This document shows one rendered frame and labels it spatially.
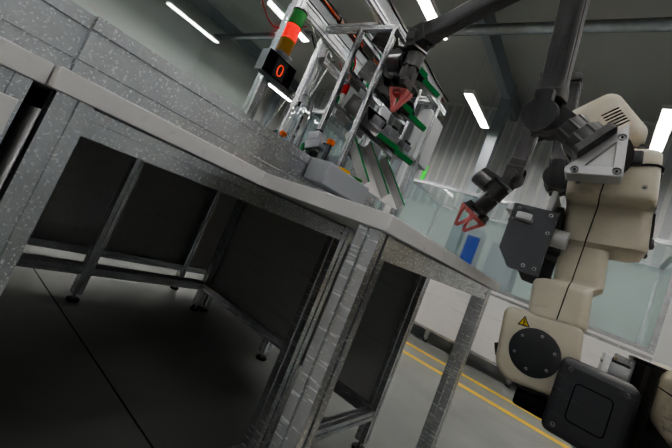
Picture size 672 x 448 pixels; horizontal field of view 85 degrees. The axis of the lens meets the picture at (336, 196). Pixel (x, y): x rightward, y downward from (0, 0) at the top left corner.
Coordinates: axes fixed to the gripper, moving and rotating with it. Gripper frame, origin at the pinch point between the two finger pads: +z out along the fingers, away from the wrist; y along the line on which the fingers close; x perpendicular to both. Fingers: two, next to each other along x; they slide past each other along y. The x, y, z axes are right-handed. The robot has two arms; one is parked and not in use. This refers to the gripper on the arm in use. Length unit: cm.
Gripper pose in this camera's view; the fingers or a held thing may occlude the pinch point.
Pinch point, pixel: (393, 109)
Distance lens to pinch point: 120.6
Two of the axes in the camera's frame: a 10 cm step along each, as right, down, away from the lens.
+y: -5.4, -3.1, -7.8
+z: -3.9, 9.1, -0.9
